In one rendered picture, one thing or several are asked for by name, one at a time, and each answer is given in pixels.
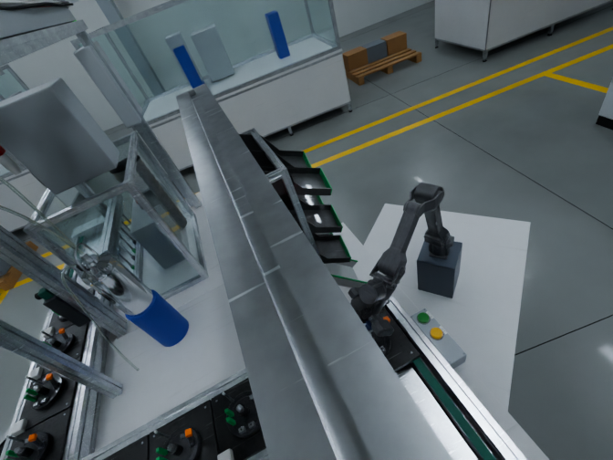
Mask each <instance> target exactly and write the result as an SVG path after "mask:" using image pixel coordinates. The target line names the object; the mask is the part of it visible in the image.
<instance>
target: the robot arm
mask: <svg viewBox="0 0 613 460"><path fill-rule="evenodd" d="M443 197H444V191H443V188H442V187H441V186H438V185H434V184H429V183H423V182H421V183H419V184H417V185H415V186H414V187H413V188H412V189H411V190H410V199H409V200H408V201H407V202H406V203H405V205H404V206H403V214H402V217H401V219H400V223H399V225H398V228H397V230H396V233H395V236H394V237H393V240H392V242H391V245H390V248H389V249H387V250H386V251H385V252H383V254H382V256H381V258H380V259H379V261H378V262H377V264H376V265H375V266H374V268H373V269H372V271H371V272H370V274H369V275H370V276H372V277H373V279H371V280H369V281H368V283H367V284H364V285H362V286H361V287H352V288H351V289H350V290H349V292H348V294H349V295H350V297H351V298H353V299H351V302H350V305H351V306H352V308H353V309H354V310H355V311H356V313H357V314H358V316H359V317H362V318H363V319H367V318H372V320H368V321H366V323H367V324H366V326H365V327H366V328H367V330H368V331H370V330H372V329H373V331H374V332H375V334H376V335H377V336H378V337H383V336H390V335H391V334H392V333H393V331H394V328H393V327H392V326H391V325H390V323H389V322H388V320H387V319H383V318H382V317H380V316H379V313H382V312H383V307H384V306H385V304H389V303H390V301H389V298H390V296H391V295H392V293H393V292H394V290H395V289H396V287H397V285H398V284H399V283H400V280H401V278H402V277H403V276H404V274H405V269H406V267H405V266H406V264H407V257H406V251H407V248H408V246H409V243H410V240H411V238H412V235H413V233H414V230H415V227H416V225H417V223H418V221H419V218H420V217H421V216H422V215H423V214H424V215H425V219H426V223H427V226H428V229H427V231H426V232H425V235H424V241H425V242H428V243H429V251H430V254H429V256H433V257H438V258H441V259H447V256H448V254H449V251H450V247H451V246H453V241H454V236H452V235H450V233H449V231H448V230H447V229H446V228H445V227H443V225H442V216H441V210H440V203H441V201H442V199H443ZM413 199H415V201H416V202H413V201H412V200H413ZM378 271H379V272H381V273H383V274H385V275H386V276H383V275H381V274H380V273H378Z"/></svg>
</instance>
